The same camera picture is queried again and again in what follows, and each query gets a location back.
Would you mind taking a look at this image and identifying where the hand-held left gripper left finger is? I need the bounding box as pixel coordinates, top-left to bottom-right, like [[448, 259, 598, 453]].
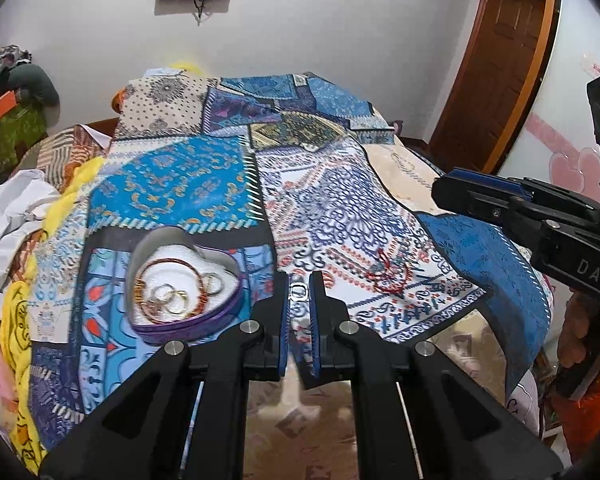
[[39, 271, 292, 480]]

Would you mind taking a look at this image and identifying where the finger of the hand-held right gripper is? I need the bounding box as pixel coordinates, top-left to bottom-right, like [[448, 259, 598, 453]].
[[431, 176, 546, 233], [447, 169, 533, 196]]

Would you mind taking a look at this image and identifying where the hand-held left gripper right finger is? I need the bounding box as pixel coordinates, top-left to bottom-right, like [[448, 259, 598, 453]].
[[306, 271, 564, 480]]

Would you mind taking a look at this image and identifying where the red bracelet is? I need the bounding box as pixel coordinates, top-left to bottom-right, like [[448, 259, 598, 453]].
[[366, 254, 414, 297]]

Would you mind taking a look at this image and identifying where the silver hoop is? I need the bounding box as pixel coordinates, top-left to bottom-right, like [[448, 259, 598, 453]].
[[199, 270, 227, 296]]

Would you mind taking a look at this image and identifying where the gold ring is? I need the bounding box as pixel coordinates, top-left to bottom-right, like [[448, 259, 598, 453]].
[[166, 290, 192, 319], [151, 283, 177, 307]]

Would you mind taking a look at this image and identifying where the purple heart-shaped box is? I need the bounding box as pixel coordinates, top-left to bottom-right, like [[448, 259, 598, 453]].
[[125, 226, 244, 346]]

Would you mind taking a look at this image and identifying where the person's right hand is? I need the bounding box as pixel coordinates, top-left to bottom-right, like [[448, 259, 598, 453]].
[[557, 292, 600, 370]]

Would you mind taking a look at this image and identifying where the wooden door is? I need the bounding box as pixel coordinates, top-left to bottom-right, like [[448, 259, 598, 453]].
[[426, 0, 564, 174]]

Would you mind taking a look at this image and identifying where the patchwork blanket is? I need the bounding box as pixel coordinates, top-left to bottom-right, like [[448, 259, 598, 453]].
[[27, 72, 554, 480]]

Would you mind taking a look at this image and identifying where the yellow cloth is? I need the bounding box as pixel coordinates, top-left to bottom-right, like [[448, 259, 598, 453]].
[[0, 154, 107, 467]]

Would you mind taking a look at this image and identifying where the brown striped cloth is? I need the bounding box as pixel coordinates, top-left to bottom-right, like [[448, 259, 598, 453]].
[[34, 122, 114, 182]]

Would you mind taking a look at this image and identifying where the yellow plush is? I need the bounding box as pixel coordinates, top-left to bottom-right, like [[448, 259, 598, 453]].
[[166, 59, 207, 77]]

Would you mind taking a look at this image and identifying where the white cloth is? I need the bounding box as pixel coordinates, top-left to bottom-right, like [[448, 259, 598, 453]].
[[0, 168, 62, 312]]

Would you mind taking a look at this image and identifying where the green patterned cloth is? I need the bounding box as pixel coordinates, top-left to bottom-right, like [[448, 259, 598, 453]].
[[0, 105, 49, 182]]

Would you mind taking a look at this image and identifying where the pile of clothes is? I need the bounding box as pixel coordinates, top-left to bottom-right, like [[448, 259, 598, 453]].
[[0, 44, 61, 112]]

